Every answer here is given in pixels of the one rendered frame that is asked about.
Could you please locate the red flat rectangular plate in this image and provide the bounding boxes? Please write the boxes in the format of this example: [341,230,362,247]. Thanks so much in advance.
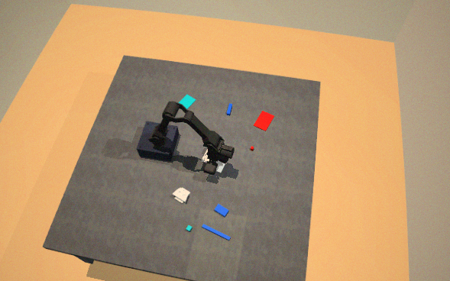
[254,111,274,131]

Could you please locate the blue flat bar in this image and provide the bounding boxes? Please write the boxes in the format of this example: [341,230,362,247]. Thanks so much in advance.
[202,224,231,241]

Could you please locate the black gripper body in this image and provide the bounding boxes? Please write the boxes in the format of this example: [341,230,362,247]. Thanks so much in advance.
[203,152,219,175]

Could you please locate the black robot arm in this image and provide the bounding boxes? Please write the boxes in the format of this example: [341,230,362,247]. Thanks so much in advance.
[149,101,235,163]

